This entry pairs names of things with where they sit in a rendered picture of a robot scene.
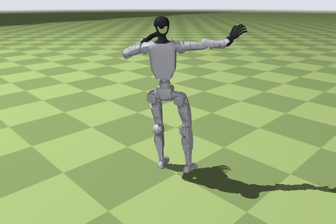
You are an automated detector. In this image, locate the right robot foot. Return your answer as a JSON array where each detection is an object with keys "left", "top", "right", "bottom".
[{"left": 182, "top": 163, "right": 198, "bottom": 173}]

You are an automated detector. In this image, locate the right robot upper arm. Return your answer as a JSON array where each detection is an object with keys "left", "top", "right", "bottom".
[{"left": 174, "top": 41, "right": 207, "bottom": 54}]

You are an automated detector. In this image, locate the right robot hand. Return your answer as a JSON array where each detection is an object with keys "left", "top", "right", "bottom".
[{"left": 226, "top": 24, "right": 247, "bottom": 46}]

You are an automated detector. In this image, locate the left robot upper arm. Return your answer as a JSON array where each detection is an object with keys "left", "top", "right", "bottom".
[{"left": 122, "top": 42, "right": 150, "bottom": 59}]

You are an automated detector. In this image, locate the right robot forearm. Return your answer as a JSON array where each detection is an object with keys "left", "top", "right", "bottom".
[{"left": 201, "top": 38, "right": 230, "bottom": 49}]

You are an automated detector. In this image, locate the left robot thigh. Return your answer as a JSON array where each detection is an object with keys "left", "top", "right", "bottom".
[{"left": 146, "top": 90, "right": 164, "bottom": 135}]

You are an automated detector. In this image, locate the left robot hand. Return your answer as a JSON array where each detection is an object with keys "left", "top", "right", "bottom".
[{"left": 141, "top": 32, "right": 158, "bottom": 43}]

